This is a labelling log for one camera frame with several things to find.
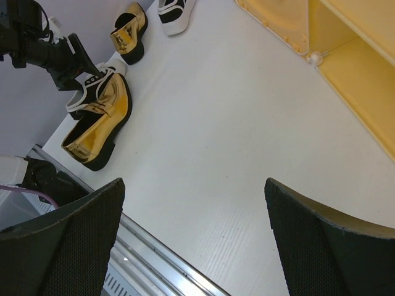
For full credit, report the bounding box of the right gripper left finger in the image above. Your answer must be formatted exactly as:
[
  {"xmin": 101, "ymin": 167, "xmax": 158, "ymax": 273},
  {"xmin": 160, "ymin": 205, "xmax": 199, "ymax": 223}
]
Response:
[{"xmin": 1, "ymin": 178, "xmax": 125, "ymax": 295}]

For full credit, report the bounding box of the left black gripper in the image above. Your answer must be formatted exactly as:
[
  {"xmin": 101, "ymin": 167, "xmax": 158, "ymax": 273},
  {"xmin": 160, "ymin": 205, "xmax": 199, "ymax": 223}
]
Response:
[{"xmin": 12, "ymin": 21, "xmax": 100, "ymax": 91}]

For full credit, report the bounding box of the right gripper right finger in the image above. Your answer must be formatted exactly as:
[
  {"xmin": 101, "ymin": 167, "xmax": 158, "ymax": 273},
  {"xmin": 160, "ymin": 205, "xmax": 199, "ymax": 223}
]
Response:
[{"xmin": 264, "ymin": 178, "xmax": 394, "ymax": 295}]

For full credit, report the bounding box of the white black sneaker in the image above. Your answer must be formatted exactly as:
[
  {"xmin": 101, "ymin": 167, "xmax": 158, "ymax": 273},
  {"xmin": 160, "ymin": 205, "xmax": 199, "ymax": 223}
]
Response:
[
  {"xmin": 66, "ymin": 59, "xmax": 126, "ymax": 120},
  {"xmin": 157, "ymin": 0, "xmax": 196, "ymax": 36}
]

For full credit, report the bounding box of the yellow cabinet door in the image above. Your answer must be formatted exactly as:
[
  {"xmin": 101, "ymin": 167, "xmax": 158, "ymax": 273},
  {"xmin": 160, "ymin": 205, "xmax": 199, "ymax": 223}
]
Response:
[{"xmin": 236, "ymin": 0, "xmax": 309, "ymax": 56}]

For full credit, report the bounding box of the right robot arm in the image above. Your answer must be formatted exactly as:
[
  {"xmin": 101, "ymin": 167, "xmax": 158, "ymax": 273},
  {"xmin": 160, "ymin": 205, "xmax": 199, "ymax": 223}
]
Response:
[{"xmin": 1, "ymin": 157, "xmax": 394, "ymax": 295}]

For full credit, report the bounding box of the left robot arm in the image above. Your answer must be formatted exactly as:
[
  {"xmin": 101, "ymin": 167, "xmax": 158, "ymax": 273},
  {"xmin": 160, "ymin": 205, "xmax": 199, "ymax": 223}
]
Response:
[{"xmin": 1, "ymin": 1, "xmax": 102, "ymax": 91}]

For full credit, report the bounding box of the far gold loafer shoe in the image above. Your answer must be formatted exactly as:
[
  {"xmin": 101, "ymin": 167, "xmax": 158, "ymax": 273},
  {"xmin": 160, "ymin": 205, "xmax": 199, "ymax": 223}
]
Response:
[{"xmin": 110, "ymin": 2, "xmax": 149, "ymax": 65}]

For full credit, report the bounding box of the gold loafer shoe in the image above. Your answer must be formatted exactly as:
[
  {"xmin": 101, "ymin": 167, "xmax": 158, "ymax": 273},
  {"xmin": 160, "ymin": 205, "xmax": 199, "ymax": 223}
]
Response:
[
  {"xmin": 110, "ymin": 2, "xmax": 149, "ymax": 65},
  {"xmin": 61, "ymin": 73, "xmax": 133, "ymax": 171}
]

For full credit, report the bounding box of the near gold loafer shoe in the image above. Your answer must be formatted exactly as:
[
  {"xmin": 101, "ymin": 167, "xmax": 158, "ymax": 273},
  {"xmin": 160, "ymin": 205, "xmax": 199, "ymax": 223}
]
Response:
[{"xmin": 61, "ymin": 73, "xmax": 133, "ymax": 171}]

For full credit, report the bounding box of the yellow plastic shoe cabinet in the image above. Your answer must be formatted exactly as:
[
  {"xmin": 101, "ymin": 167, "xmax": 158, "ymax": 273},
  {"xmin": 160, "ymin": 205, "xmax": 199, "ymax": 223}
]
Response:
[{"xmin": 306, "ymin": 1, "xmax": 394, "ymax": 158}]

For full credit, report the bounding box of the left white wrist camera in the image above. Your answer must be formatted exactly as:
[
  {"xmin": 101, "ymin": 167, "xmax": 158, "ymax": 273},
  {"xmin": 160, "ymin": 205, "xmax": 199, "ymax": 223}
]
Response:
[{"xmin": 45, "ymin": 17, "xmax": 75, "ymax": 54}]

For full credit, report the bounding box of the white slotted cable duct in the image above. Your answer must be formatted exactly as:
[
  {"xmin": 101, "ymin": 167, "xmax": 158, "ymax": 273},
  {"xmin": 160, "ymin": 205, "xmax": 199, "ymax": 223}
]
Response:
[{"xmin": 103, "ymin": 265, "xmax": 139, "ymax": 296}]

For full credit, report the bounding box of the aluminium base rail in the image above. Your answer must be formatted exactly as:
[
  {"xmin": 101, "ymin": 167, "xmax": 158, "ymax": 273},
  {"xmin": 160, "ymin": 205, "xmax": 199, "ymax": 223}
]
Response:
[{"xmin": 30, "ymin": 144, "xmax": 232, "ymax": 296}]

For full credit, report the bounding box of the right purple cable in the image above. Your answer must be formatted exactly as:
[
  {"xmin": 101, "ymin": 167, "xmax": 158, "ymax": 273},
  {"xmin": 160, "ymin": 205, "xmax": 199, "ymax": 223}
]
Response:
[{"xmin": 0, "ymin": 184, "xmax": 59, "ymax": 210}]

